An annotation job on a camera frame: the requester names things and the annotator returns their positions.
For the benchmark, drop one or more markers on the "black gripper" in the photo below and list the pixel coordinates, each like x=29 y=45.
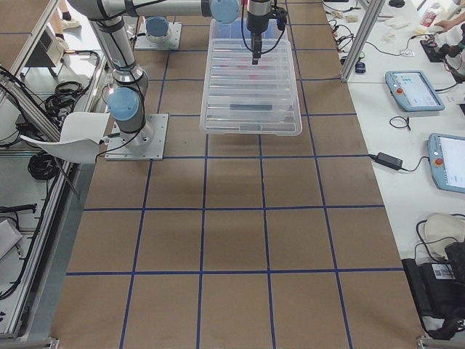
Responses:
x=257 y=19

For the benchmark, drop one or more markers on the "clear plastic box lid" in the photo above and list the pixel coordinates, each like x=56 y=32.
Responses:
x=222 y=121

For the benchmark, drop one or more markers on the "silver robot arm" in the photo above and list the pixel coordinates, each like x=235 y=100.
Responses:
x=97 y=11

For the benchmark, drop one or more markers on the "clear plastic storage box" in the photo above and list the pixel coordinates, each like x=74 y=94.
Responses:
x=233 y=81

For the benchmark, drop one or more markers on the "teach pendant far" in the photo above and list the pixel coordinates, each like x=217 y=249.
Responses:
x=412 y=91

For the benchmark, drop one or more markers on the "teach pendant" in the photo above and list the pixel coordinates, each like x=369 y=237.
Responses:
x=412 y=91
x=446 y=160

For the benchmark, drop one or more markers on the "black power adapter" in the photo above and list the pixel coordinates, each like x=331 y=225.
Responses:
x=387 y=160

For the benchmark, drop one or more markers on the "white chair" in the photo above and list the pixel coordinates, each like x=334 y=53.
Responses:
x=79 y=139

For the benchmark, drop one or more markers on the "teach pendant near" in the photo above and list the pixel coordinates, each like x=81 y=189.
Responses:
x=446 y=160

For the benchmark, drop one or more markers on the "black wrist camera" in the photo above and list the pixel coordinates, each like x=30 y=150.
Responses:
x=280 y=15

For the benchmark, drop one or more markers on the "aluminium frame post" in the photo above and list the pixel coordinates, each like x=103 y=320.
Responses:
x=366 y=25

